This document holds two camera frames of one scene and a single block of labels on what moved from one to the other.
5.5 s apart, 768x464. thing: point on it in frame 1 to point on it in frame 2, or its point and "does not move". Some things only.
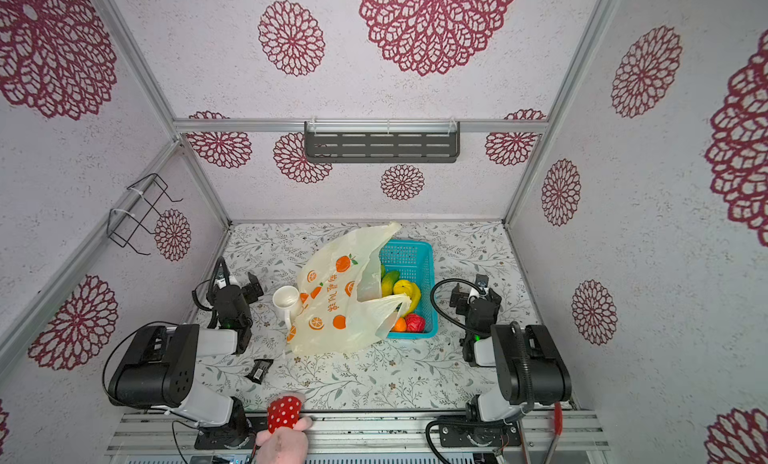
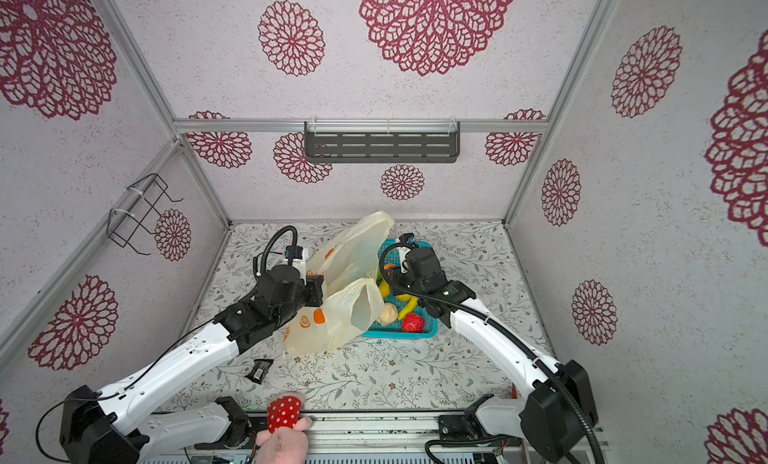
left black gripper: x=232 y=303 to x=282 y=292
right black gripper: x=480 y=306 to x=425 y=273
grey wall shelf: x=382 y=141 does not move
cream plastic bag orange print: x=341 y=304 does not move
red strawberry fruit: x=415 y=323 does not move
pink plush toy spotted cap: x=284 y=442 does not move
